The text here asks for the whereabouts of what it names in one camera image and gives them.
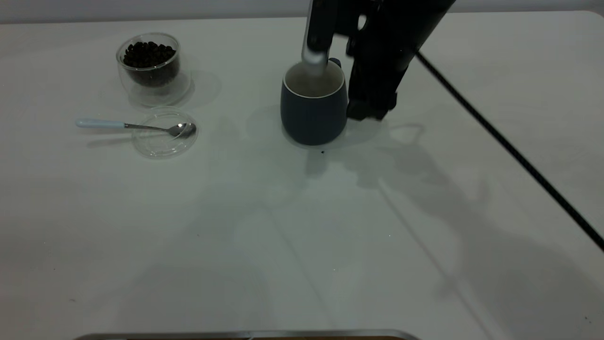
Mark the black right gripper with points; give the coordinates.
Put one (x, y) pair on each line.
(391, 23)

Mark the dark grey mug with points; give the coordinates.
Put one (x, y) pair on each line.
(314, 118)

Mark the dark coffee beans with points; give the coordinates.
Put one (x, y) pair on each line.
(148, 54)

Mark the clear round glass lid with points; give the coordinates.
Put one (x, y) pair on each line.
(163, 146)

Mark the clear double-wall glass cup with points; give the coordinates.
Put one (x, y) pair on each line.
(158, 94)

